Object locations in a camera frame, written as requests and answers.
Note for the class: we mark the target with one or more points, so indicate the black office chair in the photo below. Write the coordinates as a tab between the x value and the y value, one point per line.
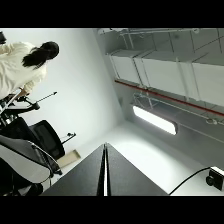
48	138

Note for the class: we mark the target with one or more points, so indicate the person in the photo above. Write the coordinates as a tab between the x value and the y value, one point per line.
13	68

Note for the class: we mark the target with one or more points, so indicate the red pipe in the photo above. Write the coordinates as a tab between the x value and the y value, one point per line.
166	96

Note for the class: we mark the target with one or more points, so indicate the ceiling lamp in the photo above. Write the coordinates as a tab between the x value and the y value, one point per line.
155	120

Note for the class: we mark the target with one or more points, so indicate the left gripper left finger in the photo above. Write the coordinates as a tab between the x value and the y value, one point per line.
83	180

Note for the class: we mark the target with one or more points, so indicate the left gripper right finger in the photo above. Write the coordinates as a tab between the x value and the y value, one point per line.
130	180

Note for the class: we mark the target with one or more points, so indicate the white air duct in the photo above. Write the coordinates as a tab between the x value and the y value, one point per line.
166	75

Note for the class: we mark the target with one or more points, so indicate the black tripod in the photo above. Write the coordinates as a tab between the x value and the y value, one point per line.
31	103

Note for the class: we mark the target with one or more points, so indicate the black camera box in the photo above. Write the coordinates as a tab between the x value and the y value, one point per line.
216	179

